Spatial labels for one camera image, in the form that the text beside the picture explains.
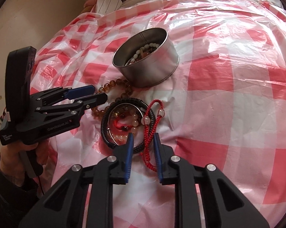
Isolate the amber bead bracelet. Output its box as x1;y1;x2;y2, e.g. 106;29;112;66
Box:
91;78;134;120

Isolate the black braided leather bracelet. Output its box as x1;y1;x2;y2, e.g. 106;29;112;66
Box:
100;97;157;154

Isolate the silver bangle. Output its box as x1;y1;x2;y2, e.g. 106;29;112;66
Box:
106;102;143;146

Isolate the red knotted cord bracelet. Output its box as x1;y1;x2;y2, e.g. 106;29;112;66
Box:
140;99;166;173

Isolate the white bead bracelet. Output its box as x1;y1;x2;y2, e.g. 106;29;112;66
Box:
126;42;160;65

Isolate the person's left hand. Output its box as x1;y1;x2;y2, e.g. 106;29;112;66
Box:
0;139;49;187

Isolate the round silver metal tin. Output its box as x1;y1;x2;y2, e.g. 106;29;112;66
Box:
112;27;180;88

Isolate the pink cloth by pillow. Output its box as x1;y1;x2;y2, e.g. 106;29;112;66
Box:
81;0;97;13

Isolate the striped white pillow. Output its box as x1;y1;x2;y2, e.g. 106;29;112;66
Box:
96;0;122;15

